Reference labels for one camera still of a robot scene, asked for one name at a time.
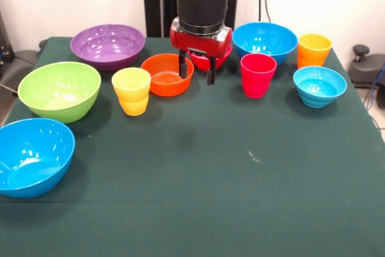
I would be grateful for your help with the yellow cup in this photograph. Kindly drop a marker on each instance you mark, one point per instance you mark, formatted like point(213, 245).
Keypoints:
point(131, 94)

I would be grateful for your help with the small blue bowl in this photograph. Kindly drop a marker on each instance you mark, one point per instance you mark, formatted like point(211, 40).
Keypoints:
point(319, 87)

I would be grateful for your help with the black equipment box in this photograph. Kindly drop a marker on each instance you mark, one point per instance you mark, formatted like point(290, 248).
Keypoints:
point(4, 46)

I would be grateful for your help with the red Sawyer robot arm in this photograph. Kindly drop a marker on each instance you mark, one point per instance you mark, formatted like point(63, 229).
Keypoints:
point(201, 4)

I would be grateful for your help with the dark green tablecloth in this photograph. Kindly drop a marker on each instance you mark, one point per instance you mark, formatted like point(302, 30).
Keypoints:
point(210, 163)

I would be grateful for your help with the large green bowl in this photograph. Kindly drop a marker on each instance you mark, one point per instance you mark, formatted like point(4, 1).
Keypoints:
point(60, 91)

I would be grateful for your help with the large blue bowl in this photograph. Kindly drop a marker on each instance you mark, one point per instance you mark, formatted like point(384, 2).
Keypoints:
point(261, 40)
point(33, 160)

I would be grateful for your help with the crimson cup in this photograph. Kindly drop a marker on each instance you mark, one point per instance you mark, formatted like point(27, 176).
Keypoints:
point(258, 76)

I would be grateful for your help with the orange cup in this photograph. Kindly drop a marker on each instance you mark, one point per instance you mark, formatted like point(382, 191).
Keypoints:
point(314, 50)

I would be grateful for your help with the black stand base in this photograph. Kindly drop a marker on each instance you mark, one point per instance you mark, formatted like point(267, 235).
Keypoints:
point(370, 69)

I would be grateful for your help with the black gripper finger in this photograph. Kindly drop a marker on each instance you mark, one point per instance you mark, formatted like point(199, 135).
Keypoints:
point(183, 66)
point(212, 72)

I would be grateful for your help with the orange bowl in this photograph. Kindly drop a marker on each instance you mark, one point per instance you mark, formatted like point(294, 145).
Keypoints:
point(162, 87)

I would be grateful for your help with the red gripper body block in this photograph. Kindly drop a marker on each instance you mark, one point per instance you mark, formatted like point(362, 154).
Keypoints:
point(204, 43)

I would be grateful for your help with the large purple bowl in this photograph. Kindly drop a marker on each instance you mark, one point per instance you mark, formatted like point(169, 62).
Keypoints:
point(106, 47)

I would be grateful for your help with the crimson small bowl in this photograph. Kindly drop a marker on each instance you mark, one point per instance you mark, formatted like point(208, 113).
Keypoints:
point(200, 64)

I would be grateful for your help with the grey stand base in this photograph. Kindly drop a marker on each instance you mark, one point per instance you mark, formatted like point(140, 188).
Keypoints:
point(21, 58)

